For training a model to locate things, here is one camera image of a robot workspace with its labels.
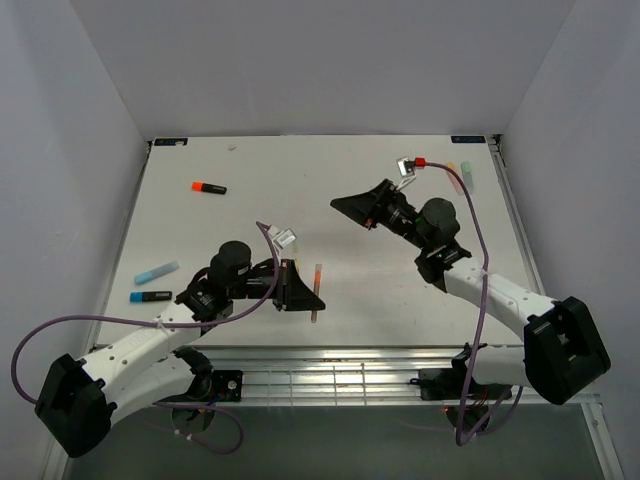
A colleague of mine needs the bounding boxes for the thin orange highlighter pen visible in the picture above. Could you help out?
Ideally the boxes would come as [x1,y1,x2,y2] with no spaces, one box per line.
[310,264,322,324]

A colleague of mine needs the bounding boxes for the black orange-capped highlighter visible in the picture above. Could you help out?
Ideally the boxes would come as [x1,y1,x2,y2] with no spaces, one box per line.
[191,182,227,195]

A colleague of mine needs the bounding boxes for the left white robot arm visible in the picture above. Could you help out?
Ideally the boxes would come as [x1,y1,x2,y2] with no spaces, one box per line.
[35,241,326,458]

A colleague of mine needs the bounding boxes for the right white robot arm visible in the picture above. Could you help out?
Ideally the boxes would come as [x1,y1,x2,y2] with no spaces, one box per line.
[330,180,611,405]

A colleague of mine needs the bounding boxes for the pastel orange highlighter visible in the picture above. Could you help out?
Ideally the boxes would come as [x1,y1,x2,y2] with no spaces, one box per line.
[446,162,464,196]

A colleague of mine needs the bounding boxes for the pastel green highlighter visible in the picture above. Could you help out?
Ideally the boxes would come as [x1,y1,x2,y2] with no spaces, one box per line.
[460,161,474,194]

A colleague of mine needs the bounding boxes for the pastel blue highlighter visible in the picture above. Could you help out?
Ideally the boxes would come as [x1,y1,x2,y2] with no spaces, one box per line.
[134,261,179,285]

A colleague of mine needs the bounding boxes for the black blue-capped highlighter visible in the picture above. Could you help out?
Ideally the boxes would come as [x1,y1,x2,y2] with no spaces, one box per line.
[129,291,173,303]

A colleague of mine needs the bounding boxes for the left blue corner label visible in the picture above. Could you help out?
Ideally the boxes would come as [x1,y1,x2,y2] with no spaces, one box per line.
[153,137,188,147]

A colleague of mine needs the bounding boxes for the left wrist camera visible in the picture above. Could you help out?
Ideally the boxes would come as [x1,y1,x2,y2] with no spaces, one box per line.
[268,226,297,250]

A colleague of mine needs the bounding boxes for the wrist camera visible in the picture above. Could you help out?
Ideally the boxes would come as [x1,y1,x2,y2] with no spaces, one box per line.
[396,157,416,191]
[268,226,297,250]

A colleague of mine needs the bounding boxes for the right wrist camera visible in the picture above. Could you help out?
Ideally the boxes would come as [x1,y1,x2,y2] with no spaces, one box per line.
[396,157,416,191]

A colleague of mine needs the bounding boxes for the aluminium frame rails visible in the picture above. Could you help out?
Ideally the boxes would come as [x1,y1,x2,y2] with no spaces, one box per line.
[57,344,601,409]

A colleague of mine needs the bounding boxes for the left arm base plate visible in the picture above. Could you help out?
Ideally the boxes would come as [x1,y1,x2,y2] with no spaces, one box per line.
[206,370,244,403]

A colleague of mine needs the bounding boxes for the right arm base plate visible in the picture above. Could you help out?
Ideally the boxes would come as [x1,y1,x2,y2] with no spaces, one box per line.
[409,368,512,401]

